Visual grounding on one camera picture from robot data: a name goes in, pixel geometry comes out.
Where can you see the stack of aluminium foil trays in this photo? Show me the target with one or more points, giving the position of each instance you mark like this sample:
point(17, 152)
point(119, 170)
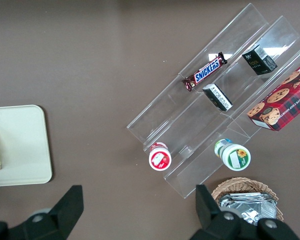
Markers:
point(252, 207)

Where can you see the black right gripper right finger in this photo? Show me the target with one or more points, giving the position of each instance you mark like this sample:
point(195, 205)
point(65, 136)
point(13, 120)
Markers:
point(210, 220)

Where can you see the light tan wicker basket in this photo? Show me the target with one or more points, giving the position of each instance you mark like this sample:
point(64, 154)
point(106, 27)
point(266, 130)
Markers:
point(242, 183)

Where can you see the red lid yogurt cup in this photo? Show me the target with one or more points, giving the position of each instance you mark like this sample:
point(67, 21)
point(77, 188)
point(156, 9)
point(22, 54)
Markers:
point(160, 158)

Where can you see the clear acrylic tiered shelf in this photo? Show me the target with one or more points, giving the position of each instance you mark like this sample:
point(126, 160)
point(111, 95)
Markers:
point(170, 117)

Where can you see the small black box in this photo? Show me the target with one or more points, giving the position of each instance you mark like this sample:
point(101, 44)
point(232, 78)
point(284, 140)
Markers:
point(218, 97)
point(260, 61)

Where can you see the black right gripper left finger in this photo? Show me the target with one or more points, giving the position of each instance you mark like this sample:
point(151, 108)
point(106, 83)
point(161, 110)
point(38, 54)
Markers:
point(65, 215)

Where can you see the Snickers chocolate bar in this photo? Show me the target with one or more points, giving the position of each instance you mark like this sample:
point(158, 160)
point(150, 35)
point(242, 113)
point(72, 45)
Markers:
point(206, 71)

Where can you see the beige plastic tray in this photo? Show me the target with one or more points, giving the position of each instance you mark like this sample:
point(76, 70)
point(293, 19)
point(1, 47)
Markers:
point(20, 145)

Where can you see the red plaid cookie box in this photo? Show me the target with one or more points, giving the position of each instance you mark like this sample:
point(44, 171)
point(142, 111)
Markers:
point(285, 100)

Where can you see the green lid yogurt cup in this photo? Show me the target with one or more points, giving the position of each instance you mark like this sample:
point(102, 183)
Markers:
point(236, 157)

